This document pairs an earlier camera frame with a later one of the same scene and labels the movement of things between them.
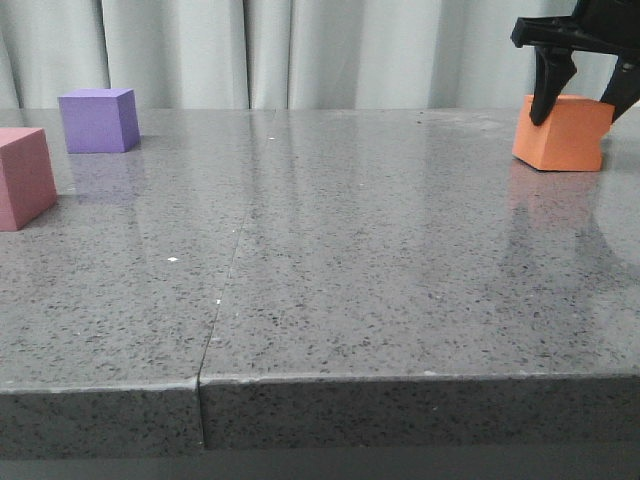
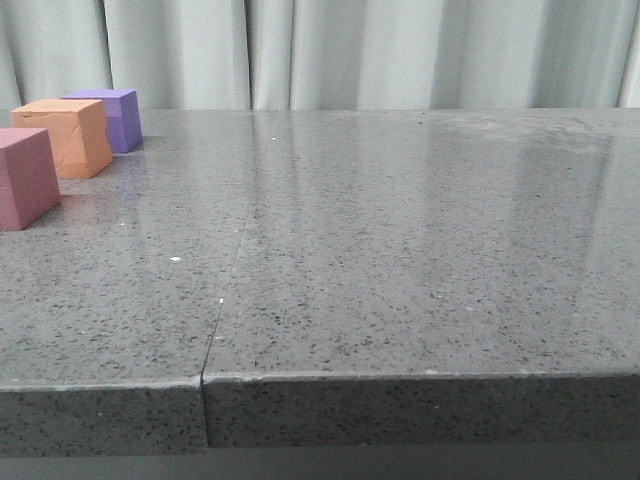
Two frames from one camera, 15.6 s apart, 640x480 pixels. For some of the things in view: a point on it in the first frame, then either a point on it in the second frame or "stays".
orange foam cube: x=570 y=139 -> x=78 y=132
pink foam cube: x=27 y=184 stays
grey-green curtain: x=280 y=54 stays
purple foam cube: x=100 y=120 stays
